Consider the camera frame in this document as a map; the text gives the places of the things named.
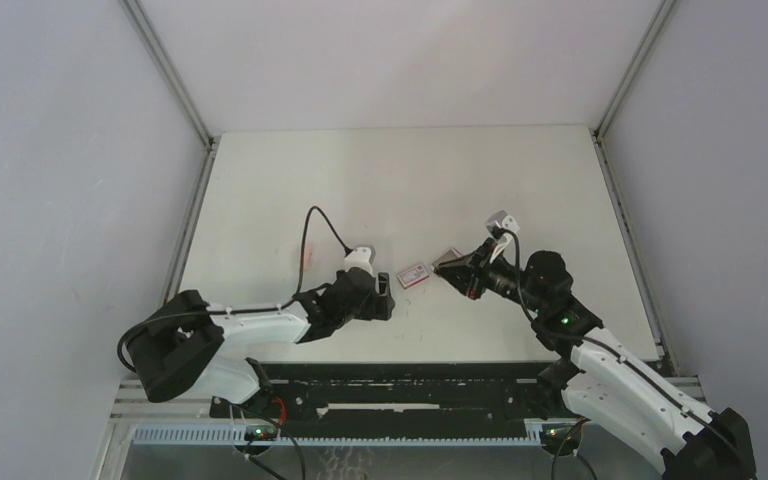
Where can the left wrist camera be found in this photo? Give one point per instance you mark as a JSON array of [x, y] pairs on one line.
[[360, 257]]

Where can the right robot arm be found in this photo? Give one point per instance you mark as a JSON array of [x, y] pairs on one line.
[[598, 379]]

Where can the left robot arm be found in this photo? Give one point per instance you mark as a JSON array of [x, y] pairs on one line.
[[184, 346]]

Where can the left controller board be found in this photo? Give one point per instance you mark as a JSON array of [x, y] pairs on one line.
[[260, 433]]

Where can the left aluminium frame post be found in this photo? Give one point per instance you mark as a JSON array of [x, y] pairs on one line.
[[138, 16]]

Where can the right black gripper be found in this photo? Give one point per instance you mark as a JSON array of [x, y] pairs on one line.
[[470, 273]]

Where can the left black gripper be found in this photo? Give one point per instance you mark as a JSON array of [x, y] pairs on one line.
[[383, 302]]

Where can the right aluminium frame post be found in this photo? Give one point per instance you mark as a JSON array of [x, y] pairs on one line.
[[643, 51]]

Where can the controller board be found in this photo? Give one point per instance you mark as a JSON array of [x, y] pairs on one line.
[[260, 433], [556, 436]]

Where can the right controller board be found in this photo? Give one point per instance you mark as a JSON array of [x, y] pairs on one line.
[[556, 436]]

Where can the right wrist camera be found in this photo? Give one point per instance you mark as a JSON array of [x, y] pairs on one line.
[[501, 226]]

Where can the aluminium frame post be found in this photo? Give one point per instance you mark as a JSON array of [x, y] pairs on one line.
[[643, 51], [138, 16]]

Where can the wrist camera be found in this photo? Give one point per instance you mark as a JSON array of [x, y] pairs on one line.
[[360, 257], [501, 226]]

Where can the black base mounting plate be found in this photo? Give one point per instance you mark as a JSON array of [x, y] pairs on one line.
[[486, 400]]

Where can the staple box tray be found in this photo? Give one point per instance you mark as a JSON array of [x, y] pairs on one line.
[[449, 255]]

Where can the front aluminium rail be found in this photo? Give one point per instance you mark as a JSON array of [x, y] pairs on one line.
[[132, 402]]

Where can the pink stapler top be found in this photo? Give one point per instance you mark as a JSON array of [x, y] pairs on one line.
[[307, 257]]

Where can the red white staple box sleeve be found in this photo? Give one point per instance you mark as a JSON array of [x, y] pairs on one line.
[[413, 275]]

